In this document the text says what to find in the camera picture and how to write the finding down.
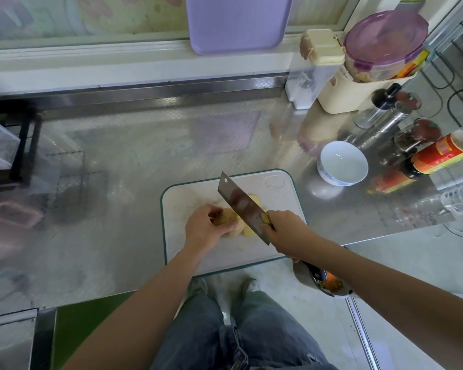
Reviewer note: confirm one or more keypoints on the person's right hand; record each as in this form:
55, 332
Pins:
293, 235

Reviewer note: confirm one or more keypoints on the person's left hand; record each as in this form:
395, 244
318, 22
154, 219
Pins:
202, 231

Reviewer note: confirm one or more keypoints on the brown potato piece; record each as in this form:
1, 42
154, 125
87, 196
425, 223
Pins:
228, 219

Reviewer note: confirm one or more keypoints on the steel cleaver knife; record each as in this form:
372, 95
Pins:
238, 200

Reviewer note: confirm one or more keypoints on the pile of yellow potato slices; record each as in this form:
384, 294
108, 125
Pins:
253, 202

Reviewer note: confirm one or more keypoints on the white bowl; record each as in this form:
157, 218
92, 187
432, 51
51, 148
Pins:
343, 163

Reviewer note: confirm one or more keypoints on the person's right forearm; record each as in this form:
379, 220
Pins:
393, 308

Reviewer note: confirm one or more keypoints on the person's left forearm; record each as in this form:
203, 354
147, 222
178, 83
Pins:
139, 319

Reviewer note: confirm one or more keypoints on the person's white left shoe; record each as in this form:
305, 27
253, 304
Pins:
197, 287

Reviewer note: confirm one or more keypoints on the metal bowl with scraps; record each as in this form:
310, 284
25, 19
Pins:
328, 282

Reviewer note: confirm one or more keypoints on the person's blue jeans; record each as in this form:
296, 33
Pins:
220, 339

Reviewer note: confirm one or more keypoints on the white cutting board green rim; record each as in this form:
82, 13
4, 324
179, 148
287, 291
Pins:
282, 192

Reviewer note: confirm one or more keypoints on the cream plastic canister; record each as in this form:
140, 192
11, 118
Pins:
346, 96

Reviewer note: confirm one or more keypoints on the green mat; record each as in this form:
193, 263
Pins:
81, 327

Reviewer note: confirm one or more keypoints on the glass bottle black cap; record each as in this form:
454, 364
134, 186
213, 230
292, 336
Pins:
382, 100

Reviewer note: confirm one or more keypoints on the glass jar red lid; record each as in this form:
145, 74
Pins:
420, 134

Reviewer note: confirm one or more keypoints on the steel shaker brown cap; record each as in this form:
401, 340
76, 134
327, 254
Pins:
400, 111

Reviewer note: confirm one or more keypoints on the clear container cream lid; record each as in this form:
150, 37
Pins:
310, 71

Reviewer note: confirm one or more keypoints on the sauce bottle red label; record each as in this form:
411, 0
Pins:
444, 152

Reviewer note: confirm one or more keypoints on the black metal rack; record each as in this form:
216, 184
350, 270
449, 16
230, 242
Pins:
31, 142

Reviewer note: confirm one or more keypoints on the purple lid food container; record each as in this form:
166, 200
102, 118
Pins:
386, 44

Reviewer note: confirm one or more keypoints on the purple plastic cutting board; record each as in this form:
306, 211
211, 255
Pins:
239, 19

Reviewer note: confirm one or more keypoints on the clear plastic storage box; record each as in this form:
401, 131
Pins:
0, 142

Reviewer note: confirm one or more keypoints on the steel bin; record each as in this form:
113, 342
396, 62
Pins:
8, 343

